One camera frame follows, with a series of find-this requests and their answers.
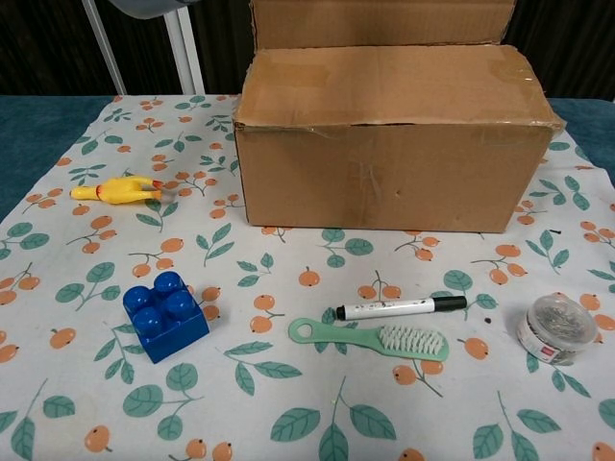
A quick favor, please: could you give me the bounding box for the round clear pin container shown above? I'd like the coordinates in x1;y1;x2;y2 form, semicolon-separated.
516;292;599;366

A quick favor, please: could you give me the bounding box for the floral leaf print tablecloth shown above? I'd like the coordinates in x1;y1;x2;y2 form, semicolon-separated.
0;93;615;461

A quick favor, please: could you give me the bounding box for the thin white frame post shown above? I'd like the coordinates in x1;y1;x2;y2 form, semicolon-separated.
81;0;129;95

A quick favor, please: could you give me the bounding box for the white marker with black cap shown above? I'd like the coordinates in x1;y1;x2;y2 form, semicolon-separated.
334;294;469;323

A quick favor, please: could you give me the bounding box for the yellow rubber chicken toy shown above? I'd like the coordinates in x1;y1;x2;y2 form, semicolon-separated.
68;175;164;206

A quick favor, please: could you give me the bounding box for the blue plastic building block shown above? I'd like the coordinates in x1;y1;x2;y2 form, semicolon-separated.
121;270;211;365

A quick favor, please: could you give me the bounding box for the wide white frame post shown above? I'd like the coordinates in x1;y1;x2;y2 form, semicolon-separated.
160;9;206;95

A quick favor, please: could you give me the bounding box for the mint green plastic brush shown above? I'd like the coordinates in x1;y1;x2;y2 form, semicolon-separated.
287;316;452;363

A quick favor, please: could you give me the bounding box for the brown cardboard box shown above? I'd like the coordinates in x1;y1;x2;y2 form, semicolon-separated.
231;0;564;235

